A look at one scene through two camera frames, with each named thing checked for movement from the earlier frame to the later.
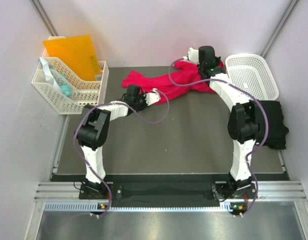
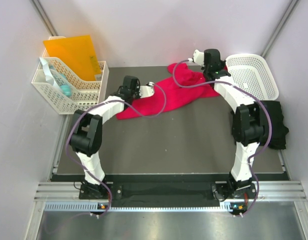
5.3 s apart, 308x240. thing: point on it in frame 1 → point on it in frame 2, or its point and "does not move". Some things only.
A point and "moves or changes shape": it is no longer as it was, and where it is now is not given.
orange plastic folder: (78, 53) does not move
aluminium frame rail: (268, 192) does not move
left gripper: (142, 95) → (137, 90)
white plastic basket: (252, 73) does not move
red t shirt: (183, 76) moves or changes shape
